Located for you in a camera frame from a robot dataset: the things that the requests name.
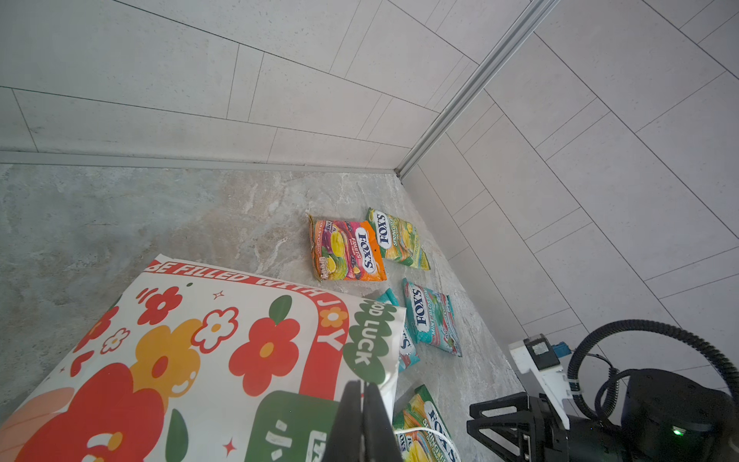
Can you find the orange pink snack packet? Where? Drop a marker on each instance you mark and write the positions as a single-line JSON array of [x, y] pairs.
[[346, 250]]

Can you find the green red snack packet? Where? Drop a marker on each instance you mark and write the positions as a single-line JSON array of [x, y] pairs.
[[408, 351]]

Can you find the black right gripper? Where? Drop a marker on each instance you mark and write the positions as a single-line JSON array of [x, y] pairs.
[[666, 417]]

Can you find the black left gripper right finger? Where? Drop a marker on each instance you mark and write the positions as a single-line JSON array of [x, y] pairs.
[[379, 440]]

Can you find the white paper bag red flowers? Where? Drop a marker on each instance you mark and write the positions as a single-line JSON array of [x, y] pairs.
[[199, 363]]

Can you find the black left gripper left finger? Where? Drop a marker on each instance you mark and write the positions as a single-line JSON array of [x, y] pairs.
[[344, 442]]

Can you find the green yellow snack packet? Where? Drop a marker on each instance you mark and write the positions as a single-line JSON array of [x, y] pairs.
[[399, 240]]

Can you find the aluminium corner profile right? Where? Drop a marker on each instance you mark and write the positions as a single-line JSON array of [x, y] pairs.
[[524, 26]]

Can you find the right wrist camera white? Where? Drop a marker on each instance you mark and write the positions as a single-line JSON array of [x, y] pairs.
[[536, 356]]

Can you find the teal pink snack packet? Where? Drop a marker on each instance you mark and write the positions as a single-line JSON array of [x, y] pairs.
[[431, 318]]

